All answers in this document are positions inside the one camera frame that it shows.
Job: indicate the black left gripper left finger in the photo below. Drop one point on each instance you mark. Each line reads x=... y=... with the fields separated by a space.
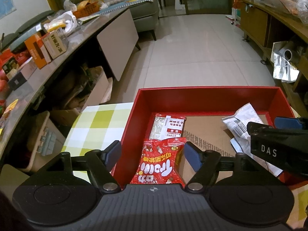
x=100 y=163

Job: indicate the brown cardboard liner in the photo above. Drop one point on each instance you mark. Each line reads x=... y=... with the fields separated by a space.
x=207 y=133

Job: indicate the red white snack packet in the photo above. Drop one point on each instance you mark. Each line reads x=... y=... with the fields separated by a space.
x=167 y=126

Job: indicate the beige carton box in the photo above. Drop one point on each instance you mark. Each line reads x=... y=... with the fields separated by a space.
x=55 y=42

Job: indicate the grey green sofa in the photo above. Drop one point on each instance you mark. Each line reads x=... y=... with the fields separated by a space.
x=144 y=13

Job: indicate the orange carton box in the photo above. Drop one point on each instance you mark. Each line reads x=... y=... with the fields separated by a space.
x=37 y=50

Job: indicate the red cardboard box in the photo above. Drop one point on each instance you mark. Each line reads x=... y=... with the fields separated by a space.
x=203 y=108

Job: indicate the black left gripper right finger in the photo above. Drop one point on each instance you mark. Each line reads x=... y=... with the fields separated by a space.
x=205 y=165

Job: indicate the green white checkered tablecloth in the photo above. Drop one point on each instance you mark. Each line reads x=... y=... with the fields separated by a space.
x=96 y=128

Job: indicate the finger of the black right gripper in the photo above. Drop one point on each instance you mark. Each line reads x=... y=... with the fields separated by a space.
x=291 y=123

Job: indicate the wooden cabinet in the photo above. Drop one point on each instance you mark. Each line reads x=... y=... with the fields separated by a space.
x=265 y=26

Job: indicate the orange basket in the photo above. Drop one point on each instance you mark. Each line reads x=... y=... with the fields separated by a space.
x=86 y=10

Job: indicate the cardboard storage box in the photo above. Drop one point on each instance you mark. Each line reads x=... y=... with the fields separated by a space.
x=45 y=143

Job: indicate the white grey snack bag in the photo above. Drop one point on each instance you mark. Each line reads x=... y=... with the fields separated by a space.
x=237 y=124

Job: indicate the silver foil bag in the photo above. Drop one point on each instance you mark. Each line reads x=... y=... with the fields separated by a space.
x=284 y=57

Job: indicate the red Trolli candy bag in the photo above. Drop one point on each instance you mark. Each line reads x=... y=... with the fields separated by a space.
x=159 y=162

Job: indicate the white plastic bag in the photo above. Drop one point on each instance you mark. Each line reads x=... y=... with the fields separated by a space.
x=67 y=21

